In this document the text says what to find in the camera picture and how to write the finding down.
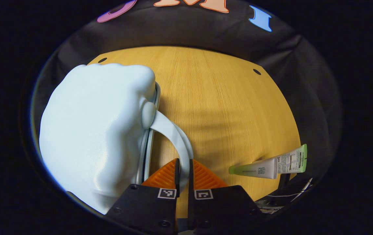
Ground light blue suitcase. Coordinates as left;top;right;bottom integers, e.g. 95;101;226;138
39;63;194;215

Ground white cables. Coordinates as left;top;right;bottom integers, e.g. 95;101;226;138
258;177;314;214

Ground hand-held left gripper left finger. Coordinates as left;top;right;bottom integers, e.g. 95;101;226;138
104;158;181;235

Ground white and green cream tube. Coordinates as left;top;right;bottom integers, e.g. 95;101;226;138
228;144;308;180

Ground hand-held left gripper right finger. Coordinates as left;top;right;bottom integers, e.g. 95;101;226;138
187;159;263;233

